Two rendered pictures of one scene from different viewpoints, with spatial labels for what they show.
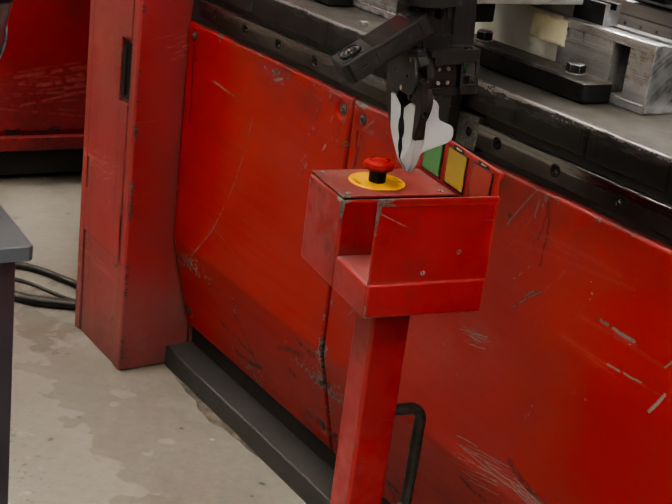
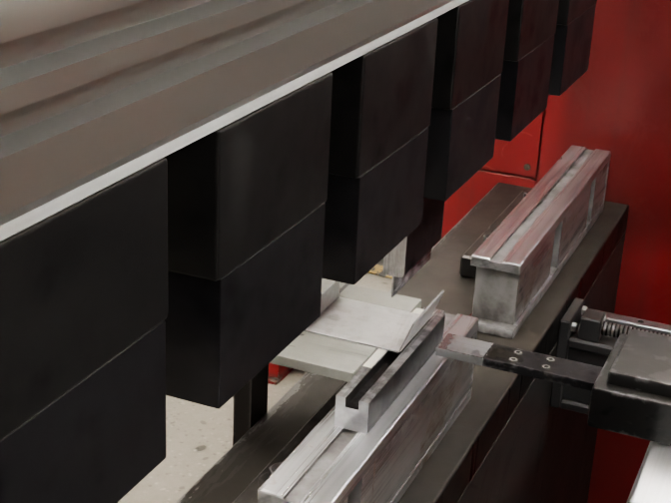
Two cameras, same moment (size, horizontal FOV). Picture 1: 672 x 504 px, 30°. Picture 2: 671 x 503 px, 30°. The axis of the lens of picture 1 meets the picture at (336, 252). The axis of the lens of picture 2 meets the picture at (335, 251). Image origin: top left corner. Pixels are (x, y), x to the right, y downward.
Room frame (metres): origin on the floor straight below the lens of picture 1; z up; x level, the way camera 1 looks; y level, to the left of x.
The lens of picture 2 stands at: (1.25, -1.11, 1.51)
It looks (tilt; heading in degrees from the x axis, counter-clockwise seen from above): 22 degrees down; 58
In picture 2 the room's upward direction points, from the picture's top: 3 degrees clockwise
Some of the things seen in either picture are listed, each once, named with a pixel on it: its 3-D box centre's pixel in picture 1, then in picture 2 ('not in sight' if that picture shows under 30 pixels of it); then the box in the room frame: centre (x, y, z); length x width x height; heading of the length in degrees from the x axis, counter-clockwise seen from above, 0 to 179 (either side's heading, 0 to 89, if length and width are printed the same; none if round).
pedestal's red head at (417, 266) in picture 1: (396, 216); not in sight; (1.47, -0.07, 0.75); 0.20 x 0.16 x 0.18; 26
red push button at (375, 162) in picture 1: (377, 172); not in sight; (1.51, -0.04, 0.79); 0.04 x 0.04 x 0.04
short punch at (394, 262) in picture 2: not in sight; (414, 229); (1.87, -0.26, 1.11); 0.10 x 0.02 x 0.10; 35
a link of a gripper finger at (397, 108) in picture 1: (417, 128); not in sight; (1.44, -0.08, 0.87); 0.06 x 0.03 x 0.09; 116
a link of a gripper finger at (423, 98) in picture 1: (417, 100); not in sight; (1.39, -0.07, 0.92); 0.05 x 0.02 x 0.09; 26
